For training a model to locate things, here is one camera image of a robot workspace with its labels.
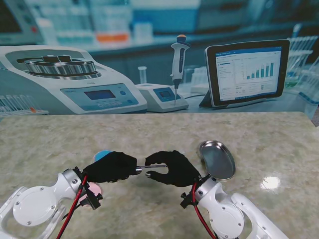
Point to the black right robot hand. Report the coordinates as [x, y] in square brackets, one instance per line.
[177, 171]

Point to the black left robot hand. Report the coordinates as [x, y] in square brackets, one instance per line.
[109, 166]

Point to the blue round filter paper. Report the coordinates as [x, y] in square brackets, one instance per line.
[102, 155]

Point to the pink culture dish lid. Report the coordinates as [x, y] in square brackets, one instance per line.
[96, 188]

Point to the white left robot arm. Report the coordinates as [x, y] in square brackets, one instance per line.
[37, 204]

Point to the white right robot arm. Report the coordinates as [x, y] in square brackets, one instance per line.
[229, 211]

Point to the steel kidney tray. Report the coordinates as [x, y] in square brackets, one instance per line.
[220, 161]

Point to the printed laboratory backdrop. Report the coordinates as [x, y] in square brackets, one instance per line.
[159, 62]

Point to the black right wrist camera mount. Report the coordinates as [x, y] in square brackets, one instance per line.
[188, 200]

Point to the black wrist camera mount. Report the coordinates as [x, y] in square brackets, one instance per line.
[93, 199]
[188, 200]

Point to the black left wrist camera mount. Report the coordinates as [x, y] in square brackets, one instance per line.
[93, 199]

